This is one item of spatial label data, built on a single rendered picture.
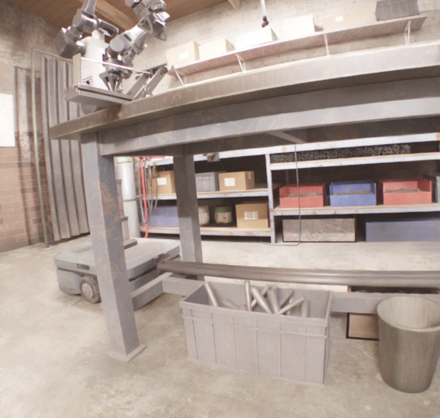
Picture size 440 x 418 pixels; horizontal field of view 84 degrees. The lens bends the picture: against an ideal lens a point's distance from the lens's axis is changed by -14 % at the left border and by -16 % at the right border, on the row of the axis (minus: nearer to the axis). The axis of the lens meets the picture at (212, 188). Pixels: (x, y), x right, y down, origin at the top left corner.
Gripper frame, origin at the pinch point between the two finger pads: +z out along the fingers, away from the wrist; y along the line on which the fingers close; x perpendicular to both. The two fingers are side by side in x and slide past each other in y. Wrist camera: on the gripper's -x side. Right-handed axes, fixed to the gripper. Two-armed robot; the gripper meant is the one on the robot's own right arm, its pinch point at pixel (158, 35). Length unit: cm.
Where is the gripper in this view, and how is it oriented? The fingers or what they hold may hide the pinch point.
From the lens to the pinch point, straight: 132.0
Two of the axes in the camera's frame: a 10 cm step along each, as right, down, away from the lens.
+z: 5.2, 8.4, -1.6
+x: -7.3, 5.4, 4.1
